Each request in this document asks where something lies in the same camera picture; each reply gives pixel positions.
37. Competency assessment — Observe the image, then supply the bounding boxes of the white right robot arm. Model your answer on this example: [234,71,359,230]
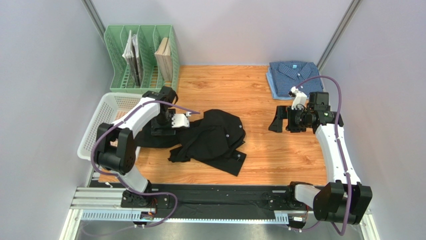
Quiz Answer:
[268,88,373,225]

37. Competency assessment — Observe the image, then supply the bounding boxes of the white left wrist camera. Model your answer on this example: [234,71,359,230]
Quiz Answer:
[171,112,192,129]

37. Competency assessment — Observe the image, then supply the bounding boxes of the tan books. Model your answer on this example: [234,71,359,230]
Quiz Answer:
[154,37,174,82]

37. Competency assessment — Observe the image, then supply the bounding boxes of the green file organizer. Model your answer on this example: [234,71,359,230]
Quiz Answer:
[103,24,181,94]

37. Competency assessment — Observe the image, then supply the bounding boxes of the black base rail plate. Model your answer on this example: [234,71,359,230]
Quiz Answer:
[89,181,329,221]

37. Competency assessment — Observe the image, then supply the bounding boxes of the white plastic basket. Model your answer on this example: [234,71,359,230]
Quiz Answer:
[76,92,147,162]

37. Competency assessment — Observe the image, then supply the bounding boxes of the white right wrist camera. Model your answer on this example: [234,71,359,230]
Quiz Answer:
[288,86,308,110]

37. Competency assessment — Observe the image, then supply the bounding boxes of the folded blue checkered shirt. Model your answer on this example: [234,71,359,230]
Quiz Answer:
[268,60,320,96]

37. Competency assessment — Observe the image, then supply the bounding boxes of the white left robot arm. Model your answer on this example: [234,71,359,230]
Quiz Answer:
[89,86,189,196]

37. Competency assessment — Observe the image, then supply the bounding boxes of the folded light blue shirt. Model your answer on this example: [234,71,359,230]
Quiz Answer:
[266,72,292,101]

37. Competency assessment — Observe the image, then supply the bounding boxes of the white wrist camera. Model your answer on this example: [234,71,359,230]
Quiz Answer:
[171,112,192,129]
[288,86,308,110]

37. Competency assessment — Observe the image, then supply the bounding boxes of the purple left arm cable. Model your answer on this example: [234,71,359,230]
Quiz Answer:
[90,99,201,229]

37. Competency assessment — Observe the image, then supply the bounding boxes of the black long sleeve shirt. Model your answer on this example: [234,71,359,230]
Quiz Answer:
[135,109,247,176]

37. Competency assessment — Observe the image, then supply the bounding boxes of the grey magazines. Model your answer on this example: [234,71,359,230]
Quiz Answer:
[122,30,144,88]

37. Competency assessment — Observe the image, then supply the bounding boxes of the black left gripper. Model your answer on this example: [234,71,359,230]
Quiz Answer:
[151,109,176,137]

